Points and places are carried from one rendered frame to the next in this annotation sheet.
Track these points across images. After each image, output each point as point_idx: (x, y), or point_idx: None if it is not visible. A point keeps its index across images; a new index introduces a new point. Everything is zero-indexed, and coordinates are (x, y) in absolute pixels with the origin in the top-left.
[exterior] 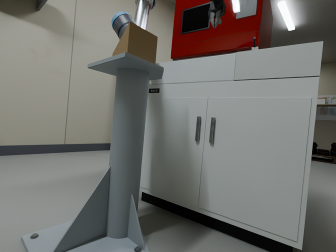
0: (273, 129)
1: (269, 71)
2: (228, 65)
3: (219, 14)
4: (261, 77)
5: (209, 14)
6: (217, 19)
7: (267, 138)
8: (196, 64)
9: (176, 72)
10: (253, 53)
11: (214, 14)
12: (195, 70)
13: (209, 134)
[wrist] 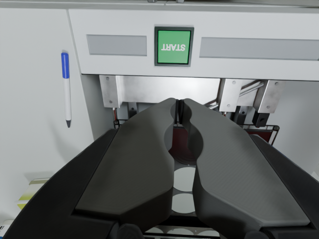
0: (58, 0)
1: (8, 4)
2: (104, 7)
3: (118, 154)
4: (34, 4)
5: (296, 188)
6: (143, 116)
7: (71, 0)
8: (221, 10)
9: (300, 10)
10: (15, 7)
11: (203, 173)
12: (219, 9)
13: (158, 2)
